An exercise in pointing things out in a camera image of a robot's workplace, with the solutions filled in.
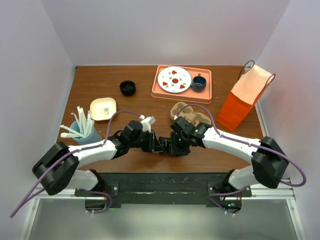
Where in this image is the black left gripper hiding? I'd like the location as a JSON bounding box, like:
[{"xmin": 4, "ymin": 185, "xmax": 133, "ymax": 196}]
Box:
[{"xmin": 128, "ymin": 129, "xmax": 164, "ymax": 153}]

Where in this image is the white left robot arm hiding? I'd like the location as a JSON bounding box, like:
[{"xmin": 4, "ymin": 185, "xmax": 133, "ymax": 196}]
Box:
[{"xmin": 32, "ymin": 120, "xmax": 165, "ymax": 196}]

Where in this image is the beige pulp cup carrier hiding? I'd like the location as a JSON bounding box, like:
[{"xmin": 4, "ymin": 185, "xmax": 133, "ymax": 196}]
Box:
[{"xmin": 170, "ymin": 102, "xmax": 212, "ymax": 126}]

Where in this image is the light blue straw cup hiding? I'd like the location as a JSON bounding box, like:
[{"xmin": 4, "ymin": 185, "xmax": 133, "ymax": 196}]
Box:
[{"xmin": 70, "ymin": 121, "xmax": 102, "ymax": 145}]

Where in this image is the pink serving tray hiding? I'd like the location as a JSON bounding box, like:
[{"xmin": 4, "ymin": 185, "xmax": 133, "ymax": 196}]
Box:
[{"xmin": 151, "ymin": 65, "xmax": 213, "ymax": 104}]

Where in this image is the dark blue ceramic mug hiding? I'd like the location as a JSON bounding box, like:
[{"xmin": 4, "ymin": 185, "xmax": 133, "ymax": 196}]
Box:
[{"xmin": 191, "ymin": 73, "xmax": 207, "ymax": 93}]

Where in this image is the cream square bowl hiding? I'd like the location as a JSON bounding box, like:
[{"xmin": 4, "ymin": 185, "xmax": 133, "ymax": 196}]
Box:
[{"xmin": 90, "ymin": 97, "xmax": 117, "ymax": 122}]

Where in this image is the white watermelon pattern plate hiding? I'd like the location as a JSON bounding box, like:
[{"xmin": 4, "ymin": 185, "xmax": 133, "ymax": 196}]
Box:
[{"xmin": 157, "ymin": 66, "xmax": 192, "ymax": 94}]

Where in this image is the orange paper bag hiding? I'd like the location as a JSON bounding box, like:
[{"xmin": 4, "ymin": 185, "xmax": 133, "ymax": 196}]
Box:
[{"xmin": 216, "ymin": 60, "xmax": 276, "ymax": 132}]

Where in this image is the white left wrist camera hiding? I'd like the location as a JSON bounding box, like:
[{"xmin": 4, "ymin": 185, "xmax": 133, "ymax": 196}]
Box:
[{"xmin": 140, "ymin": 116, "xmax": 156, "ymax": 133}]

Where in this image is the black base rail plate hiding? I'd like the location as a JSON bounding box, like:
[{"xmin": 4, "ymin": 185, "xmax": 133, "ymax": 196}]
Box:
[{"xmin": 74, "ymin": 172, "xmax": 252, "ymax": 212}]

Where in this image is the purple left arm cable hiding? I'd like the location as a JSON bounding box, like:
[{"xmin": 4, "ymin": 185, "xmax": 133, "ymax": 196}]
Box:
[{"xmin": 9, "ymin": 110, "xmax": 146, "ymax": 219}]

